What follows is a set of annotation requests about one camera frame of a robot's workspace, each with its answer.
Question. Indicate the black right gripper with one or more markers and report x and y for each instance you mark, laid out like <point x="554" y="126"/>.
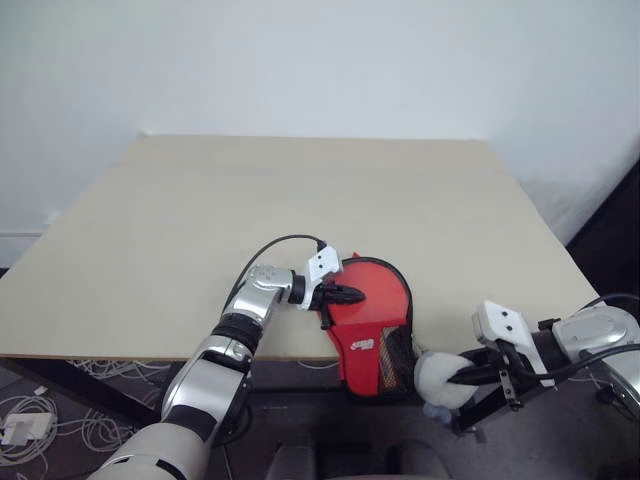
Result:
<point x="515" y="380"/>

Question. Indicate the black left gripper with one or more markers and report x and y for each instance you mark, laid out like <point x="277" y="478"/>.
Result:
<point x="322" y="296"/>

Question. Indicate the red table tennis paddle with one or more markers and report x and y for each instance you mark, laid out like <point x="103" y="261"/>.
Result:
<point x="372" y="290"/>

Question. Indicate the white fluffy plush pendant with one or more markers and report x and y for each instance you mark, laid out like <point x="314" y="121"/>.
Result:
<point x="437" y="377"/>

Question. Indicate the red paddle case black mesh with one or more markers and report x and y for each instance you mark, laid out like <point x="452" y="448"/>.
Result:
<point x="360" y="365"/>

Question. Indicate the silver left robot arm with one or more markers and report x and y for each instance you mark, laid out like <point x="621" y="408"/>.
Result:
<point x="215" y="365"/>

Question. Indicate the white power adapter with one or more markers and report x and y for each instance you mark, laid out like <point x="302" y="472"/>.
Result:
<point x="27" y="427"/>

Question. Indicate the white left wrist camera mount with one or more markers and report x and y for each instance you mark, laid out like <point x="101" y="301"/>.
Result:
<point x="320" y="265"/>

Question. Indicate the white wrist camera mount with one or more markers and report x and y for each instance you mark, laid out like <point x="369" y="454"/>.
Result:
<point x="320" y="265"/>
<point x="502" y="322"/>

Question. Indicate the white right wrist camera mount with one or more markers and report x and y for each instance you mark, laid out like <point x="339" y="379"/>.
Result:
<point x="502" y="322"/>

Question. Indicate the black metal table frame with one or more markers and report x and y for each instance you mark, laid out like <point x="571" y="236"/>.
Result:
<point x="90" y="390"/>

